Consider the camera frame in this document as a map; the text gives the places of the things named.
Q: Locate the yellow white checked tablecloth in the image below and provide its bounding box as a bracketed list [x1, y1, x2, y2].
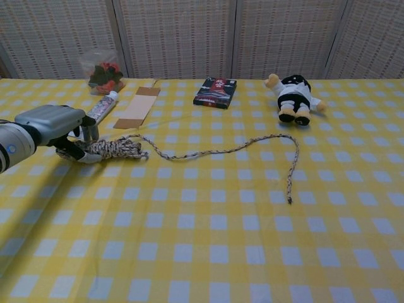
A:
[0, 78, 404, 303]

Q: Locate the white floral toothpaste tube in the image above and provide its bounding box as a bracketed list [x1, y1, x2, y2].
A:
[68, 90, 120, 138]

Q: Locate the beige black braided rope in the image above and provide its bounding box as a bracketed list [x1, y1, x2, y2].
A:
[74, 133, 300, 205]

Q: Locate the clear bag of red items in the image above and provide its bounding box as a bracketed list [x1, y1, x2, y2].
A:
[78, 50, 129, 96]

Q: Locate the black white plush toy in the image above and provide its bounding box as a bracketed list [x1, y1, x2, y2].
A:
[264, 73, 328, 127]

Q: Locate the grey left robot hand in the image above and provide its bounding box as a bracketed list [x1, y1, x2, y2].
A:
[14, 104, 102, 165]

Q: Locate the flat brown cardboard piece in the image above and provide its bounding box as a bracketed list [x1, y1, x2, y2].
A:
[112, 86, 162, 130]

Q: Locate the dark box with red print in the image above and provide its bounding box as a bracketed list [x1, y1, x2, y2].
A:
[193, 76, 238, 110]

